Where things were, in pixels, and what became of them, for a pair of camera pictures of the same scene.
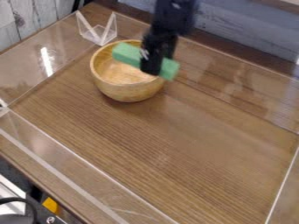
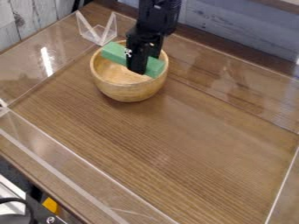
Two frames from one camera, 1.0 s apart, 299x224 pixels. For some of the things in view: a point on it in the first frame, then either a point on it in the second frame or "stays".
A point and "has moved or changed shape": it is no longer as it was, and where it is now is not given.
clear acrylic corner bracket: x=99 y=34 stays
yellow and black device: x=53 y=213 stays
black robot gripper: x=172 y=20 → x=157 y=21
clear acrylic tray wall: x=91 y=197 stays
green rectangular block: x=127 y=52 has moved or changed shape
